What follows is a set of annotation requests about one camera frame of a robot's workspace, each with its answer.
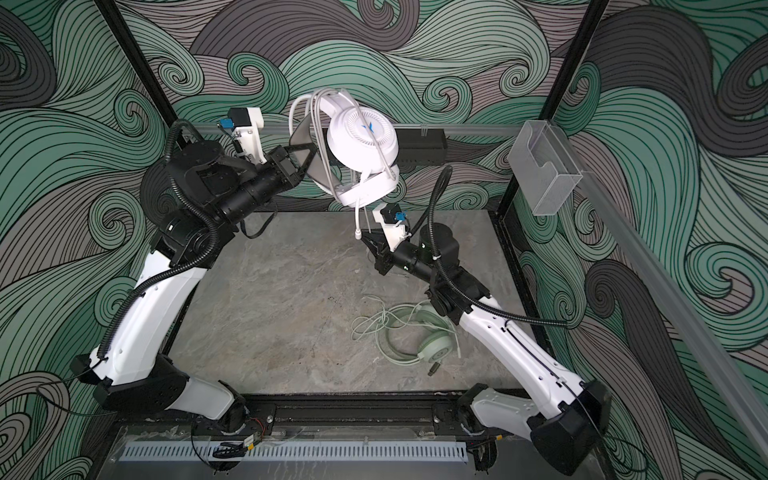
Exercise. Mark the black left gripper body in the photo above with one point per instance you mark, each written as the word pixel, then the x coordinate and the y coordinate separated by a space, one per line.
pixel 271 180

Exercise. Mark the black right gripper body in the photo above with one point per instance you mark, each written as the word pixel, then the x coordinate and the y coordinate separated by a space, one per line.
pixel 416 260

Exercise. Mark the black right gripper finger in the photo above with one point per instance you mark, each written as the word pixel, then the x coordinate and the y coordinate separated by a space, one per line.
pixel 383 262
pixel 375 242

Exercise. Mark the white over-ear headphones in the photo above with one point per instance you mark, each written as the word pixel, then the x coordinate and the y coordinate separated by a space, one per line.
pixel 357 147

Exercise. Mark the green over-ear headphones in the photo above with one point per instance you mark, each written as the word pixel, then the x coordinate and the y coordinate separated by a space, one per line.
pixel 440 341

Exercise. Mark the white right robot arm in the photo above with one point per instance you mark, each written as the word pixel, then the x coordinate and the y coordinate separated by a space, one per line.
pixel 562 415

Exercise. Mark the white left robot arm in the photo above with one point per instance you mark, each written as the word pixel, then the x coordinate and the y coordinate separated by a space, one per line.
pixel 129 371

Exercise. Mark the black perforated metal tray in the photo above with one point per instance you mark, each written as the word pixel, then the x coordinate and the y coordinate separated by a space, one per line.
pixel 421 147

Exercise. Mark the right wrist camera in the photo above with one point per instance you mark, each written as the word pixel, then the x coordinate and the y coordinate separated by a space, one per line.
pixel 392 220

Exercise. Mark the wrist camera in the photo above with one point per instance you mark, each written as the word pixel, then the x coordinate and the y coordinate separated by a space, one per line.
pixel 245 125
pixel 392 220

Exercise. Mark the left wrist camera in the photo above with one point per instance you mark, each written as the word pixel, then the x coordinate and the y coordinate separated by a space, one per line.
pixel 245 125

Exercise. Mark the black corner frame post left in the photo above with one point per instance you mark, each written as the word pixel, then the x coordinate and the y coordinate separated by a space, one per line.
pixel 155 195

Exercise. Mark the black corner frame post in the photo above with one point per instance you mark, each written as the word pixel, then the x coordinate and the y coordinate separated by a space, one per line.
pixel 573 58
pixel 155 195

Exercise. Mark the clear plastic wall holder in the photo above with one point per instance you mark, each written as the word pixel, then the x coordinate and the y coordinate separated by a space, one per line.
pixel 545 165

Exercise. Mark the white slotted cable duct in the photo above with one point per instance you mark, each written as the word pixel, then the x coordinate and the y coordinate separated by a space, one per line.
pixel 381 451

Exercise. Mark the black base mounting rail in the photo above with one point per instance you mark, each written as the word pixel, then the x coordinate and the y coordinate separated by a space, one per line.
pixel 435 411

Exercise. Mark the black corner frame post right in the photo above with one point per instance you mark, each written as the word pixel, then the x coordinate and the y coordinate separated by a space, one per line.
pixel 573 58

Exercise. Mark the aluminium rail right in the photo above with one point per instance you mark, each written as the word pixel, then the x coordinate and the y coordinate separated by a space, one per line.
pixel 738 394

